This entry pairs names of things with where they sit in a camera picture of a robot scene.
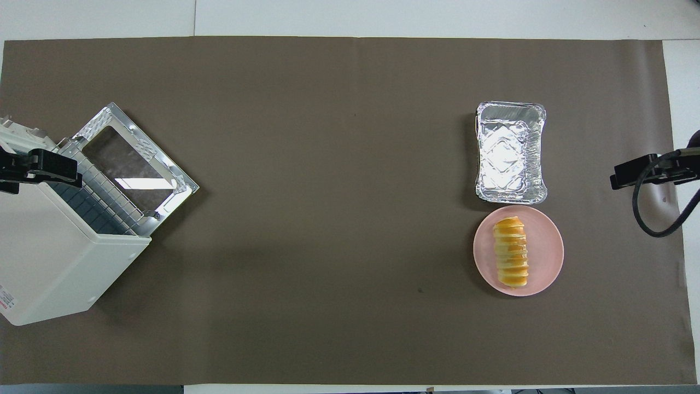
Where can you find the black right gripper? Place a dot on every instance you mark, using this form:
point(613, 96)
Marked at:
point(623, 176)

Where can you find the white toaster oven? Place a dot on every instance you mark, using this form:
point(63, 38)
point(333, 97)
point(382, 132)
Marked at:
point(49, 262)

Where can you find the metal oven rack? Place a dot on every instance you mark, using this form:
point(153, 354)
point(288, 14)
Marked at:
point(98, 202)

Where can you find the aluminium foil tray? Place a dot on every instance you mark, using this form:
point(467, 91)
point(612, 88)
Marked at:
point(511, 153)

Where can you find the golden sliced bread loaf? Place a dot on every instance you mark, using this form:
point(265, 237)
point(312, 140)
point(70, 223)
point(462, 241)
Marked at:
point(511, 251)

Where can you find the pink round plate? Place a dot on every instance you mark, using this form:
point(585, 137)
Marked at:
point(547, 251)

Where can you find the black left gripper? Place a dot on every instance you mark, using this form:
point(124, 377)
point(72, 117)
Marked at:
point(57, 167)

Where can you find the glass oven door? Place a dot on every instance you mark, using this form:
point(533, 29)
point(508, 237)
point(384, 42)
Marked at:
point(131, 158)

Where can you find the brown table mat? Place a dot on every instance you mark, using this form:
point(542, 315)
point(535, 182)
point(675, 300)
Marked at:
point(339, 164)

